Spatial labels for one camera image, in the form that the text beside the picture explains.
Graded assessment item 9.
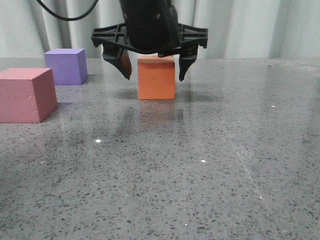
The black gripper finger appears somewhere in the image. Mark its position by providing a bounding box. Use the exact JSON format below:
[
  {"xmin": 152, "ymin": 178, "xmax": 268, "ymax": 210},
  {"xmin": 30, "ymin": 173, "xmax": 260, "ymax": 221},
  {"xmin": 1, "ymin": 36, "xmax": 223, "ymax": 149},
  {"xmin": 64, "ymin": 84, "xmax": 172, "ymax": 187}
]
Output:
[
  {"xmin": 102, "ymin": 44, "xmax": 132, "ymax": 80},
  {"xmin": 179, "ymin": 45, "xmax": 198, "ymax": 82}
]

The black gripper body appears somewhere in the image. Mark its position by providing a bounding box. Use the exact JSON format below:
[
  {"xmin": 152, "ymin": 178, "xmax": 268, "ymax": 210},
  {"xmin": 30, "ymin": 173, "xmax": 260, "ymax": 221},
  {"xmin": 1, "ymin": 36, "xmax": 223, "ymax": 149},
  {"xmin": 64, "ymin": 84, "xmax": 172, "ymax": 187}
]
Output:
[{"xmin": 91, "ymin": 0, "xmax": 208, "ymax": 57}]

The orange foam cube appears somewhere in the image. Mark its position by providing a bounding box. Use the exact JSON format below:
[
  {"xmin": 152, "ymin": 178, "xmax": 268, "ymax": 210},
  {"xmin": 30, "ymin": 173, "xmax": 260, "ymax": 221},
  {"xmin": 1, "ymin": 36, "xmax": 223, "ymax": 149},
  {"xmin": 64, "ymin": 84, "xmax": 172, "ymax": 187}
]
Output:
[{"xmin": 138, "ymin": 55, "xmax": 176, "ymax": 100}]

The purple foam cube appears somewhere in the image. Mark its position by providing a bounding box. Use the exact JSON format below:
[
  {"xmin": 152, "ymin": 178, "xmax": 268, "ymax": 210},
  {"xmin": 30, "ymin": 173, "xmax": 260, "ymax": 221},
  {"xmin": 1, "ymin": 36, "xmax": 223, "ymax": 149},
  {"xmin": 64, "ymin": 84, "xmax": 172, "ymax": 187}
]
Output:
[{"xmin": 44, "ymin": 48, "xmax": 88, "ymax": 86}]

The grey-green curtain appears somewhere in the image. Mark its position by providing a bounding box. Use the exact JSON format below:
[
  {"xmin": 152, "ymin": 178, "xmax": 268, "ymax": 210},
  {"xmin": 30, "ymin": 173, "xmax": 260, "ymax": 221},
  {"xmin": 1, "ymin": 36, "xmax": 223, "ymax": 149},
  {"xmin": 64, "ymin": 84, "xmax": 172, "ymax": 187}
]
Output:
[{"xmin": 0, "ymin": 0, "xmax": 320, "ymax": 59}]

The red foam cube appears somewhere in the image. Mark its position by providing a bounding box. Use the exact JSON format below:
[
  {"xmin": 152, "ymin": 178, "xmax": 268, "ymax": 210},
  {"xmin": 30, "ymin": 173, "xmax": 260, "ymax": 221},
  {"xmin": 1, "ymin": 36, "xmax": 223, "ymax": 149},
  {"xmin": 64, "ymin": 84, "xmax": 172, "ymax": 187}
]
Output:
[{"xmin": 0, "ymin": 67, "xmax": 58, "ymax": 123}]

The black cable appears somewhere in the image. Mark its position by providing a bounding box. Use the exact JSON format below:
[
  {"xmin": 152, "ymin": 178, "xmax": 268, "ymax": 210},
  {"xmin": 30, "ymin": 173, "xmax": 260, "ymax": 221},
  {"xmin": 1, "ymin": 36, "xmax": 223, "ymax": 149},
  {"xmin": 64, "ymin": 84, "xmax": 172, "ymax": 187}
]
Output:
[{"xmin": 36, "ymin": 0, "xmax": 99, "ymax": 22}]

